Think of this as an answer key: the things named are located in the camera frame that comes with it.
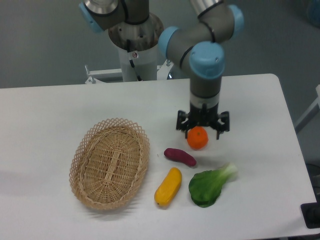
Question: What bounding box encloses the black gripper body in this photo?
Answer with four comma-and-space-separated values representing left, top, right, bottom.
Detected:
187, 103, 222, 129

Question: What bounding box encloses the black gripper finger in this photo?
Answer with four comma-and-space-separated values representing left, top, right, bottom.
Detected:
212, 111, 230, 140
176, 110, 194, 139

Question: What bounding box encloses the purple sweet potato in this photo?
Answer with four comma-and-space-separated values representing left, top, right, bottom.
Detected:
164, 148, 197, 167

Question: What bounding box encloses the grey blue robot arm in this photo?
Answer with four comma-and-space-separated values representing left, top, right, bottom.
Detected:
79, 0, 244, 134

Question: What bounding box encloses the orange tangerine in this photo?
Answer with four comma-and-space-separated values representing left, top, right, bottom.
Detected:
187, 126, 209, 150

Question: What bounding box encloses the green bok choy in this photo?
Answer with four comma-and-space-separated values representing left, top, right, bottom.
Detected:
188, 163, 238, 208

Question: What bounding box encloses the yellow mango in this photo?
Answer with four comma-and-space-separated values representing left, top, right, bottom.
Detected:
154, 167, 182, 207

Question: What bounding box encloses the woven wicker basket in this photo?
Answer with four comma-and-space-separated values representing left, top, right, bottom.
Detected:
69, 118, 150, 210

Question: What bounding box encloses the black device at table edge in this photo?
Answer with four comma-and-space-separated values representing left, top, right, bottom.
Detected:
300, 202, 320, 229

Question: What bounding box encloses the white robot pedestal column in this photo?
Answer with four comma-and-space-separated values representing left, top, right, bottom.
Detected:
108, 13, 164, 82

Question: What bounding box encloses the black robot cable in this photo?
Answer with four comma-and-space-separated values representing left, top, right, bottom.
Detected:
126, 39, 143, 82

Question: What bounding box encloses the white frame right edge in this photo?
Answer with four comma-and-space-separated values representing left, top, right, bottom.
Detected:
294, 85, 320, 134

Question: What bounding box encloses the white metal base frame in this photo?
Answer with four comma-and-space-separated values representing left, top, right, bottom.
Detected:
84, 59, 174, 84

